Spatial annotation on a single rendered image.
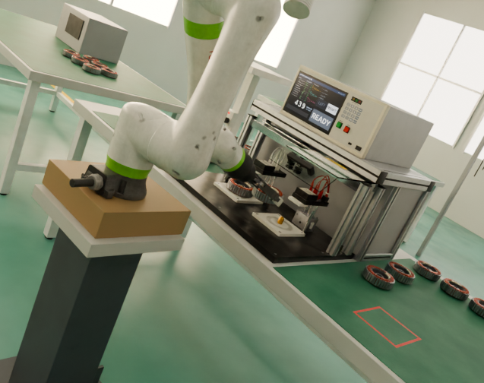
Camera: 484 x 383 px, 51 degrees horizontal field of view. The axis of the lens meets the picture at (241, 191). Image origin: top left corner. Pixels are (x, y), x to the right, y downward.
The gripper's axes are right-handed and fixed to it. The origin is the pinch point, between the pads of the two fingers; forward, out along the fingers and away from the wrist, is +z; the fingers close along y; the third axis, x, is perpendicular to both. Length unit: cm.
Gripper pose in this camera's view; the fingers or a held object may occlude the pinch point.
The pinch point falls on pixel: (267, 193)
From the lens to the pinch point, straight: 180.5
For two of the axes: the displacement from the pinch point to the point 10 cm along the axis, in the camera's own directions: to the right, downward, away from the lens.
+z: 4.6, 4.2, 7.8
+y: 6.3, 4.7, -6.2
